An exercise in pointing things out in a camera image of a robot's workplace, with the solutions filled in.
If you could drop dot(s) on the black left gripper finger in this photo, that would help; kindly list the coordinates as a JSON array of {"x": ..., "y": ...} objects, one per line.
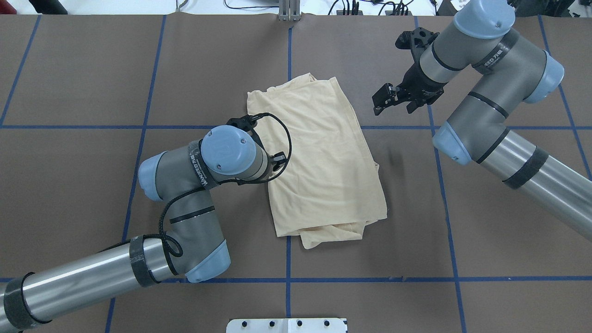
[{"x": 279, "y": 159}]

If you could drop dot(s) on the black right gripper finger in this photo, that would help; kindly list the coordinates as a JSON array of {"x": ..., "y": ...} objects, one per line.
[
  {"x": 414, "y": 104},
  {"x": 386, "y": 96}
]

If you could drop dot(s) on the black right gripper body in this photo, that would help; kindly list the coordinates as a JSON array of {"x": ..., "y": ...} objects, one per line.
[{"x": 419, "y": 84}]

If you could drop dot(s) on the beige long-sleeve printed shirt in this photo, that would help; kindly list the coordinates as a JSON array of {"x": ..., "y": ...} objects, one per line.
[{"x": 331, "y": 189}]

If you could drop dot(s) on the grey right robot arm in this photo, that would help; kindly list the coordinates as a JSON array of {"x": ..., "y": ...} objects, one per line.
[{"x": 513, "y": 71}]

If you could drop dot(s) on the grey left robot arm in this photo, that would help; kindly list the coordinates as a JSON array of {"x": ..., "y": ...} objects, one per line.
[{"x": 68, "y": 193}]

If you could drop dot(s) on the black power strip with plugs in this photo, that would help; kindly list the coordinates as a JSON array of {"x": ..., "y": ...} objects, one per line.
[{"x": 371, "y": 7}]

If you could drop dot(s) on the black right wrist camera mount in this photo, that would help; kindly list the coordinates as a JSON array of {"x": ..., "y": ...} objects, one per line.
[{"x": 416, "y": 41}]

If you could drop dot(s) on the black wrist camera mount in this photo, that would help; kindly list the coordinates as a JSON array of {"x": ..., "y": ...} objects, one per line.
[
  {"x": 247, "y": 123},
  {"x": 416, "y": 41}
]

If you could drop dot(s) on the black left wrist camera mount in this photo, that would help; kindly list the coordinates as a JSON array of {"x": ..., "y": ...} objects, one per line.
[{"x": 247, "y": 123}]

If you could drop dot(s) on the grey aluminium frame post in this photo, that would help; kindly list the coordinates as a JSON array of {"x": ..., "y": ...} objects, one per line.
[{"x": 289, "y": 10}]

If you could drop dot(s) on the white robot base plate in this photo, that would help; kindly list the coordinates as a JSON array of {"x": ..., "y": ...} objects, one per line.
[{"x": 288, "y": 325}]

